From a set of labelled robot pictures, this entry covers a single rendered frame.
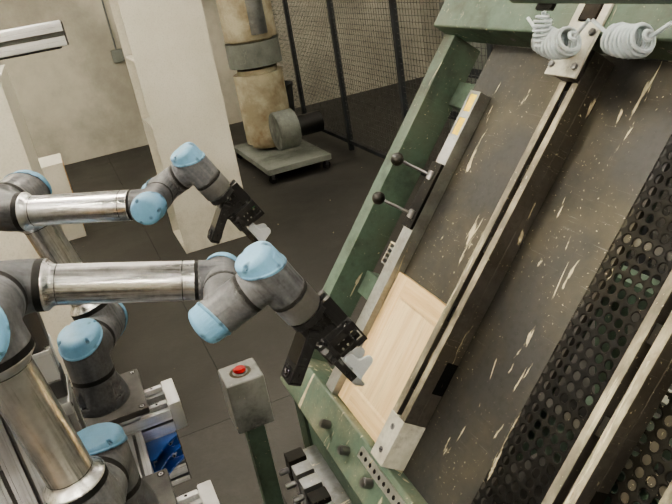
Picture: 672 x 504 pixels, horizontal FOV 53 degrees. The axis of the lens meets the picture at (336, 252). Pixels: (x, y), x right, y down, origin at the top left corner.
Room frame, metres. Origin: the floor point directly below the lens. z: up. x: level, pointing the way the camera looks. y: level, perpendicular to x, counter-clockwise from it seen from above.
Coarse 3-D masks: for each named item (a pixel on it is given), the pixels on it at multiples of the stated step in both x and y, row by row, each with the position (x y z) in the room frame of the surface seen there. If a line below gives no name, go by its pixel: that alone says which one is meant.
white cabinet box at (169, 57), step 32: (128, 0) 5.15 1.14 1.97; (160, 0) 5.22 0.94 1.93; (192, 0) 5.30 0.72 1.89; (128, 32) 5.13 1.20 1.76; (160, 32) 5.21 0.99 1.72; (192, 32) 5.28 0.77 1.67; (128, 64) 5.68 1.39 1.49; (160, 64) 5.19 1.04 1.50; (192, 64) 5.26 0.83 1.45; (160, 96) 5.17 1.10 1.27; (192, 96) 5.25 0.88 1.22; (160, 128) 5.15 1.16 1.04; (192, 128) 5.23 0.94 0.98; (224, 128) 5.31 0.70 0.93; (160, 160) 5.69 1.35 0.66; (224, 160) 5.29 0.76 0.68; (192, 192) 5.18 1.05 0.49; (192, 224) 5.16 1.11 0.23
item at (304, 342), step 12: (300, 336) 1.05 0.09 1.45; (312, 336) 1.03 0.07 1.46; (300, 348) 1.03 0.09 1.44; (312, 348) 1.03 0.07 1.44; (288, 360) 1.05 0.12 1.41; (300, 360) 1.02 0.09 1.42; (288, 372) 1.02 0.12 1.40; (300, 372) 1.02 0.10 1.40; (288, 384) 1.01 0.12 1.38; (300, 384) 1.02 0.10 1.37
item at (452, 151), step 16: (480, 96) 1.82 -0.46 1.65; (464, 112) 1.83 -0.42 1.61; (480, 112) 1.82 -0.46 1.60; (464, 128) 1.80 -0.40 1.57; (448, 144) 1.81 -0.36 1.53; (464, 144) 1.80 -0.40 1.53; (448, 160) 1.78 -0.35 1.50; (448, 176) 1.78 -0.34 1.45; (432, 192) 1.76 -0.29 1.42; (432, 208) 1.76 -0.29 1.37; (416, 224) 1.74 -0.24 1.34; (400, 240) 1.75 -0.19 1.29; (416, 240) 1.74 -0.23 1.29; (400, 256) 1.72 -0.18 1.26; (384, 272) 1.73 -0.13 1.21; (384, 288) 1.70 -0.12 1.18; (368, 304) 1.71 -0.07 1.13; (368, 320) 1.68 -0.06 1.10; (336, 368) 1.67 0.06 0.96; (336, 384) 1.63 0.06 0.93
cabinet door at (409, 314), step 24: (408, 288) 1.64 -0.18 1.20; (384, 312) 1.67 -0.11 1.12; (408, 312) 1.59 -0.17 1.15; (432, 312) 1.50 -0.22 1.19; (384, 336) 1.61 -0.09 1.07; (408, 336) 1.53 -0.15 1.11; (384, 360) 1.55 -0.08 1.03; (408, 360) 1.48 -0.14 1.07; (384, 384) 1.50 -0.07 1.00; (360, 408) 1.52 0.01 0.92; (384, 408) 1.45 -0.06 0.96
